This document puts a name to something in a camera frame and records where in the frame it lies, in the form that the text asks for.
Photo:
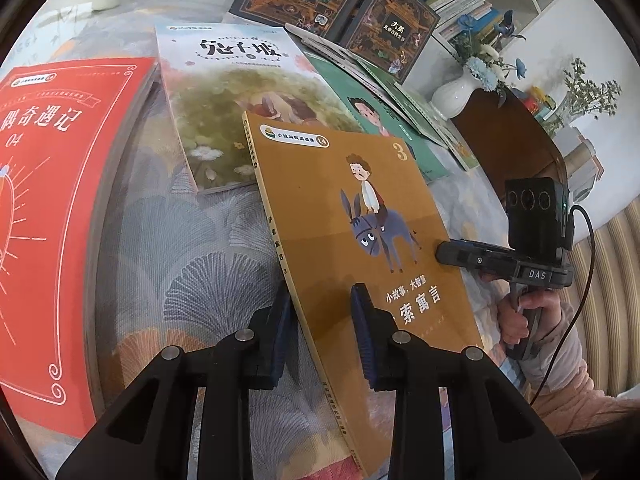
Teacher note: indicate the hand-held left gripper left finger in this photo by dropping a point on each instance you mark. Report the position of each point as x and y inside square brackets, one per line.
[282, 332]

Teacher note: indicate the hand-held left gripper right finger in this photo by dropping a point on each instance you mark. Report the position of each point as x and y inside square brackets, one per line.
[362, 332]

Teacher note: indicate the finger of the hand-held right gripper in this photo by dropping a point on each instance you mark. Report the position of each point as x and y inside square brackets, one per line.
[470, 255]

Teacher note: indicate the brown donkey book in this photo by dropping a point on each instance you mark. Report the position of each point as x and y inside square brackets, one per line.
[325, 240]

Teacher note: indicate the teal book with child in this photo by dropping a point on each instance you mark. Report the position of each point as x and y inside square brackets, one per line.
[350, 90]

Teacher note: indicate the red book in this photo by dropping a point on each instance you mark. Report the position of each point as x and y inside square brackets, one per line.
[50, 210]

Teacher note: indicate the person's right forearm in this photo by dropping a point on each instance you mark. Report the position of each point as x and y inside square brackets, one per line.
[562, 355]

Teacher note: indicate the person's right hand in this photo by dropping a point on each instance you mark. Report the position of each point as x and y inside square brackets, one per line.
[550, 305]

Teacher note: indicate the brown wooden cabinet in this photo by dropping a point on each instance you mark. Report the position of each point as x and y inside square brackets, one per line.
[510, 145]

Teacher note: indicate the beige striped sofa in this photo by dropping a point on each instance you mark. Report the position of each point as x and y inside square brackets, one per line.
[615, 285]

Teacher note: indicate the light green book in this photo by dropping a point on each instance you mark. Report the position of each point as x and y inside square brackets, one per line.
[462, 151]

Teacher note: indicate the colourful jars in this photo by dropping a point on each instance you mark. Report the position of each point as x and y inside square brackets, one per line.
[539, 102]

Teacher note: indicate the glass vase with dried flowers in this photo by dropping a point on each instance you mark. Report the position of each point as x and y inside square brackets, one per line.
[585, 95]

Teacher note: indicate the white ceramic vase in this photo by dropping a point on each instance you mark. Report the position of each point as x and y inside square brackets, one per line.
[455, 95]

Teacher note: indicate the blue and white flowers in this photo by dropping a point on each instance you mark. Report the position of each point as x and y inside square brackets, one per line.
[482, 67]

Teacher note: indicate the person's pink fleece robe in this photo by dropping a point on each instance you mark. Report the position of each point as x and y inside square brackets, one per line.
[585, 410]

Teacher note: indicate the meadow illustrated book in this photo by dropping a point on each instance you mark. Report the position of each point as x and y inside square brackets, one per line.
[225, 100]

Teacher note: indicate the white thin book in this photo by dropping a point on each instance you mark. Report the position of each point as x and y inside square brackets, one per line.
[325, 45]

